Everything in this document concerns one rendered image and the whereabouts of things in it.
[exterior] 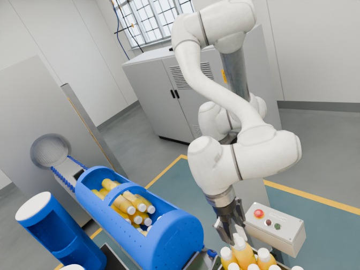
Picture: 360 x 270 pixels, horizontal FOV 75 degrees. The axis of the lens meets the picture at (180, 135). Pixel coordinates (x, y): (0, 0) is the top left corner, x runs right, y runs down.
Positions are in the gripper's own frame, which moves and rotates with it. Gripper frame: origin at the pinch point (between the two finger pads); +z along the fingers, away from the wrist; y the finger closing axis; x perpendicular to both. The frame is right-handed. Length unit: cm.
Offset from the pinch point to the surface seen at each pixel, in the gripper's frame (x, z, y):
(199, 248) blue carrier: -21.2, 16.4, 5.8
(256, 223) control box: -1.0, 6.6, -11.6
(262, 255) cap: 6.1, 8.5, -2.5
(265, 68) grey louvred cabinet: -91, 16, -186
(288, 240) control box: 11.8, 6.7, -10.9
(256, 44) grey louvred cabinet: -91, -13, -179
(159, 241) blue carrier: -21.2, -4.7, 17.9
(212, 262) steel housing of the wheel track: -16.8, 23.9, 4.9
